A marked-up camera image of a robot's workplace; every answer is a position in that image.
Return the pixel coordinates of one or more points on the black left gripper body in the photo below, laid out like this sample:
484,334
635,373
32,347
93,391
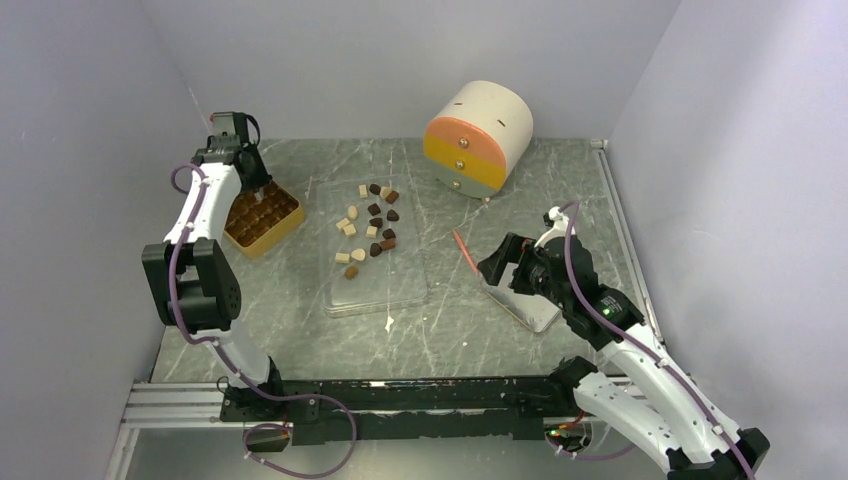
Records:
259,177

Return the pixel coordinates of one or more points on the caramel ribbed chocolate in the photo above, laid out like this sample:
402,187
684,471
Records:
351,272

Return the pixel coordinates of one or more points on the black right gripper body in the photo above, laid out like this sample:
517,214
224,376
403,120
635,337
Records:
531,277

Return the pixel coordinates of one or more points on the brown rectangular chocolate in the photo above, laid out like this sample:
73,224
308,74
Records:
388,244

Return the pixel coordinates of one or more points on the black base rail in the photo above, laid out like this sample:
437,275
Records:
322,411

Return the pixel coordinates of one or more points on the clear plastic tray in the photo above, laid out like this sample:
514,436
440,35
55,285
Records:
369,246

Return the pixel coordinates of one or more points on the silver tin lid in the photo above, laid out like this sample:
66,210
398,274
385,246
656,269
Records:
534,312

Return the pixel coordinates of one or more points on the gold chocolate tin box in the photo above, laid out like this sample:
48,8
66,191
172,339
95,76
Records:
255,228

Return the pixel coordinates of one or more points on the red pen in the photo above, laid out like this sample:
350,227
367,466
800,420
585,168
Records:
465,252

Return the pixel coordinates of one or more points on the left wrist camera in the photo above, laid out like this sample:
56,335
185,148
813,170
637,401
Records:
240,125

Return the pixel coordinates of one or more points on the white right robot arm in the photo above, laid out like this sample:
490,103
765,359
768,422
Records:
677,426

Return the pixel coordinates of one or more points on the aluminium frame rail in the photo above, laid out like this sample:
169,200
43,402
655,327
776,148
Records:
167,406

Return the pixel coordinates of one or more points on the round pastel drawer cabinet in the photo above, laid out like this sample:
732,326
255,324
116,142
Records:
474,143

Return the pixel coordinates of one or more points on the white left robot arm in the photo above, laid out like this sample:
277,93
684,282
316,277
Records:
192,284

